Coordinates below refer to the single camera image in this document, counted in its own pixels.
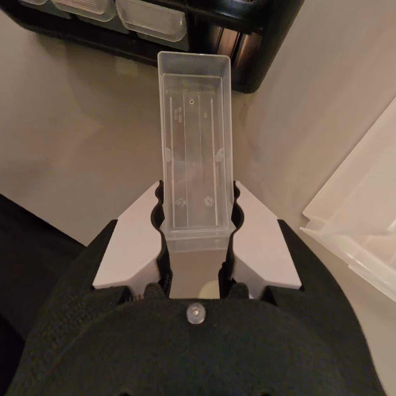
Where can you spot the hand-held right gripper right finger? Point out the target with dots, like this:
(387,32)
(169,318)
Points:
(266,250)

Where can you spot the small clear plastic drawer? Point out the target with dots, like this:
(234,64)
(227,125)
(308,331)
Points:
(195,148)
(151,18)
(32,2)
(83,9)

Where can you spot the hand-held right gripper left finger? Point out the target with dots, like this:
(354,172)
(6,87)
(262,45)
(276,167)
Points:
(130,247)

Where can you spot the large clear plastic drawer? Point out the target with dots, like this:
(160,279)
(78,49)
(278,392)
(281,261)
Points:
(365,216)

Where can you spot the black drawer cabinet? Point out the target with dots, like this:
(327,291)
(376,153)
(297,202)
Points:
(256,62)

